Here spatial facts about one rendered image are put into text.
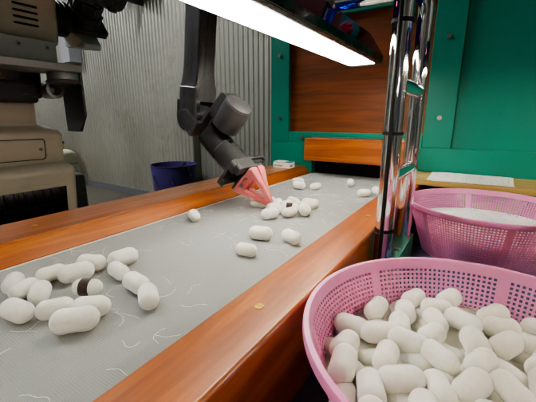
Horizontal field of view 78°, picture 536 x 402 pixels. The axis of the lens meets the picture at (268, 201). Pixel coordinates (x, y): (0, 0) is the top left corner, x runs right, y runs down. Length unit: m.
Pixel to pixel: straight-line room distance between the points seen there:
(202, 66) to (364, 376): 0.62
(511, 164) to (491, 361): 0.73
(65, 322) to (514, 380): 0.34
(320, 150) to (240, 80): 2.08
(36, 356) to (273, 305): 0.19
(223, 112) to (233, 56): 2.46
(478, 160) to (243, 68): 2.33
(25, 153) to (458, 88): 1.09
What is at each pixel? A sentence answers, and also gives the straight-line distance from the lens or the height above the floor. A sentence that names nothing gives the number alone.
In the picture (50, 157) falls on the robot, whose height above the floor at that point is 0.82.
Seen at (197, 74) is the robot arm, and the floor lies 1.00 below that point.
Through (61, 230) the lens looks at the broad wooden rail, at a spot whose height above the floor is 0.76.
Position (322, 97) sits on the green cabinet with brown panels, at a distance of 1.11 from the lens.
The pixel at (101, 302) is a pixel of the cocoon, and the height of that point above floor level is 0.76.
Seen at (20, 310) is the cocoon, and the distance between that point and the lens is 0.37.
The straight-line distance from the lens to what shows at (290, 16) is 0.47.
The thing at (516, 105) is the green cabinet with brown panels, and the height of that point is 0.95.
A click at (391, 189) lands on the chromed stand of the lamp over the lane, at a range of 0.46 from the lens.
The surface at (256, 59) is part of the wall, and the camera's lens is 2.95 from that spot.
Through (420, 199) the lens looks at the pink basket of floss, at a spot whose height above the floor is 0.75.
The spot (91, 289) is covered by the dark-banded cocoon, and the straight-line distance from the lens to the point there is 0.39.
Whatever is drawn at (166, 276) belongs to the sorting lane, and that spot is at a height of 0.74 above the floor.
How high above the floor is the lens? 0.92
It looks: 14 degrees down
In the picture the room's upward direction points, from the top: straight up
